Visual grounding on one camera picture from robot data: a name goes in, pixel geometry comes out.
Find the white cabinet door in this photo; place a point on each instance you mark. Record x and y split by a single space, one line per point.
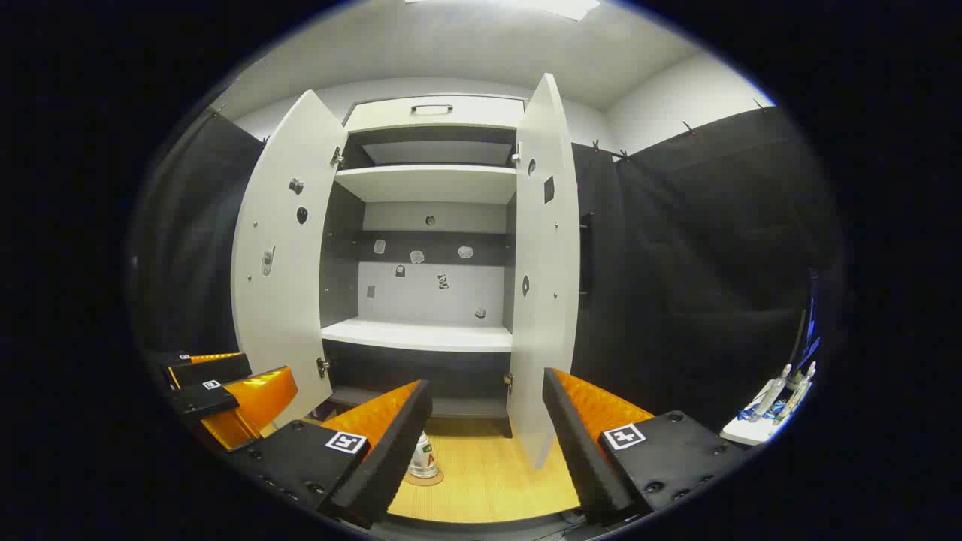
545 338
285 300

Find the white tray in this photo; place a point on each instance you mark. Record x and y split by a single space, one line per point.
751 432

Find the white plastic bottle green label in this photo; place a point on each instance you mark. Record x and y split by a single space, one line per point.
425 458

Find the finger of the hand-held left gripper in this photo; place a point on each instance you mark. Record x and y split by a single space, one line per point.
218 370
199 402

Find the black backdrop cloth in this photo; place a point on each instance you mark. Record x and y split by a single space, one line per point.
714 263

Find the round brown coaster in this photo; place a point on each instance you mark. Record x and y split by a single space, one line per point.
434 481

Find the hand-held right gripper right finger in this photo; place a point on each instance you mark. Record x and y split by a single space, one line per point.
579 458

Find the grey and white cabinet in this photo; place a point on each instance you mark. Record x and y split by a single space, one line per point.
436 293

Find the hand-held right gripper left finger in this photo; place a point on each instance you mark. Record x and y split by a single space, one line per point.
391 466

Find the white cabinet shelf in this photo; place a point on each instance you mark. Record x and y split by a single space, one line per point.
417 336
425 184

